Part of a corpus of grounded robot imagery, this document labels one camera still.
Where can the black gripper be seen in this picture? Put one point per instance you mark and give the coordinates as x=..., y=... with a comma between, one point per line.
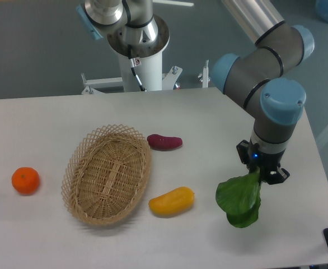
x=266, y=157

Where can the green leafy vegetable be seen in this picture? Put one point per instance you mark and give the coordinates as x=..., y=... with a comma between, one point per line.
x=239, y=198

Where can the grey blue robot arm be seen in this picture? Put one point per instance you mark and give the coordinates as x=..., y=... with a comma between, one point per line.
x=256, y=83

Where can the woven wicker basket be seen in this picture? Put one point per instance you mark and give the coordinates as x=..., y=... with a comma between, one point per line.
x=107, y=175

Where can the yellow mango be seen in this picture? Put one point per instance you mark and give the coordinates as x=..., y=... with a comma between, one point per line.
x=172, y=203

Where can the purple sweet potato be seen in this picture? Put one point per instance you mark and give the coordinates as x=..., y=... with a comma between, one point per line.
x=164, y=143

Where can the orange tangerine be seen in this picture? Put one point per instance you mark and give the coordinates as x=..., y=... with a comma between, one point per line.
x=25, y=180

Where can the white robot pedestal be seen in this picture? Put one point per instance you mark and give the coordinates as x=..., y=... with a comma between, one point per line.
x=139, y=51

